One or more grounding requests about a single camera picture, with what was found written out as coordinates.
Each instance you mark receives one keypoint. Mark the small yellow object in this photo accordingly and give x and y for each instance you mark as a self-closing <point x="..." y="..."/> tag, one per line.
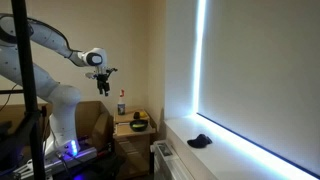
<point x="144" y="114"/>

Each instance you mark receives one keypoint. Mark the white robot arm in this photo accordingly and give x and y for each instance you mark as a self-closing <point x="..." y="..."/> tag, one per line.
<point x="63" y="96"/>

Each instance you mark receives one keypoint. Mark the black bowl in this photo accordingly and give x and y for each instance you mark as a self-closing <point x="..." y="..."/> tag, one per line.
<point x="138" y="127"/>

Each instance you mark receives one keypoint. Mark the grey window blind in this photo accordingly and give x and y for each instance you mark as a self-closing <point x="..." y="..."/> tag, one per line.
<point x="266" y="66"/>

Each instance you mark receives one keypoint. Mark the black stand pole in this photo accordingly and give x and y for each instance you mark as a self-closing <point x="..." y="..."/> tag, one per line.
<point x="26" y="66"/>

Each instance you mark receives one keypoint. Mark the brown cardboard box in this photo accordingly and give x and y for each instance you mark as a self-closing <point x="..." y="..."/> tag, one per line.
<point x="90" y="116"/>

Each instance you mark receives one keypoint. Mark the small black object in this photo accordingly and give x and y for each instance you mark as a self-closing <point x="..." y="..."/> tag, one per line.
<point x="136" y="115"/>

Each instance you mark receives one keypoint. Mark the wooden cabinet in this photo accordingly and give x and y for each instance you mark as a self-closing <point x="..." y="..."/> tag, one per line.
<point x="133" y="153"/>

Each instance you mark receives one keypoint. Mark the wooden drawer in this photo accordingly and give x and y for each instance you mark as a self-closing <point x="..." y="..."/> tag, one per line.
<point x="124" y="130"/>

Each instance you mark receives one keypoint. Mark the black cloth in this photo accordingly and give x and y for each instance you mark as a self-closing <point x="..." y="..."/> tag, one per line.
<point x="199" y="141"/>

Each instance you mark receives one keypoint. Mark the white radiator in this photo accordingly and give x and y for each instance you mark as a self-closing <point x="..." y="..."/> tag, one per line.
<point x="168" y="160"/>

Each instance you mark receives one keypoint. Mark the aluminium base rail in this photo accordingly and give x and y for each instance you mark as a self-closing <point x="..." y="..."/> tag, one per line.
<point x="66" y="159"/>

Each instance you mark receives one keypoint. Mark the spray bottle with red trigger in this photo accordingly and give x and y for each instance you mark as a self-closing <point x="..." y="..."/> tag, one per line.
<point x="121" y="106"/>

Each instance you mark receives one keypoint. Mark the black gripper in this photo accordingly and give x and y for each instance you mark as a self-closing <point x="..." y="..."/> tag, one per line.
<point x="102" y="81"/>

